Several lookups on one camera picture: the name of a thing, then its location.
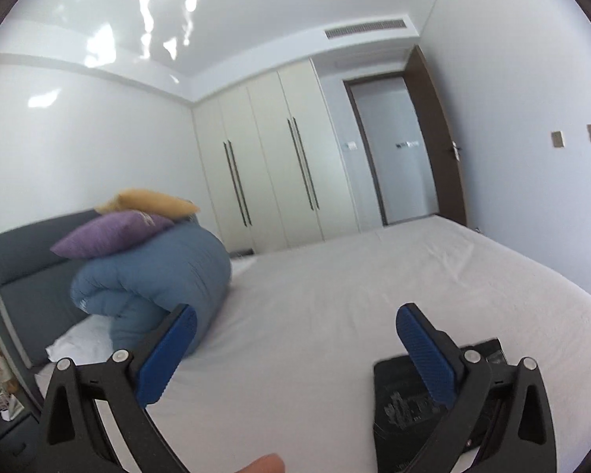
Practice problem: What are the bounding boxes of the grey padded headboard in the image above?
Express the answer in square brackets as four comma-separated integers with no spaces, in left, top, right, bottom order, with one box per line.
[0,209,104,400]

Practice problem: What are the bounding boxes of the cream wardrobe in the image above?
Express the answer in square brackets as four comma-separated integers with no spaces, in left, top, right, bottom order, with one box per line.
[192,56,360,257]

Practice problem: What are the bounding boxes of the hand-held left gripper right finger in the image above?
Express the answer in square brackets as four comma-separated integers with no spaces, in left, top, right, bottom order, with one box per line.
[395,303,558,473]

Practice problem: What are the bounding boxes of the bed with white sheet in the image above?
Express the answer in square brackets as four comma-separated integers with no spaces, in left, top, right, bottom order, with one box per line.
[34,214,591,473]

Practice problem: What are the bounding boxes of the person's left hand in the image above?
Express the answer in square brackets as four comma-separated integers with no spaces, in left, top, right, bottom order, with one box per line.
[227,454,285,473]

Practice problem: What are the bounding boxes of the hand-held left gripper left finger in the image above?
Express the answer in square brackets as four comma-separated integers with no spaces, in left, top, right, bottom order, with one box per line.
[39,303,199,473]

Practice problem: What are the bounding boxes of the yellow pillow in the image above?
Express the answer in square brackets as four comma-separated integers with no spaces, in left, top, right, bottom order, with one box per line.
[93,188,200,218]

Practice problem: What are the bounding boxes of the purple pillow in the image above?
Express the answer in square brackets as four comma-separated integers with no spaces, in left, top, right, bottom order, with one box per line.
[50,210,175,259]

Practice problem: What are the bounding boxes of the dark nightstand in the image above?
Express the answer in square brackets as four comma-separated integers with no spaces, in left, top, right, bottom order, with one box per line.
[0,404,41,473]

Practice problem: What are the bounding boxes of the blue rolled duvet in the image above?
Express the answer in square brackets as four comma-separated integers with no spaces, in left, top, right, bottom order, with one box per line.
[70,222,233,358]

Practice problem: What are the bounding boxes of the black pants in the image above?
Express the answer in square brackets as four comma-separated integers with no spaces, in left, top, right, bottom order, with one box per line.
[373,337,510,473]

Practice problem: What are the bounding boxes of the ceiling air vent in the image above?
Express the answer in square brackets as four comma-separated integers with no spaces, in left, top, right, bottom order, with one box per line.
[324,18,407,40]

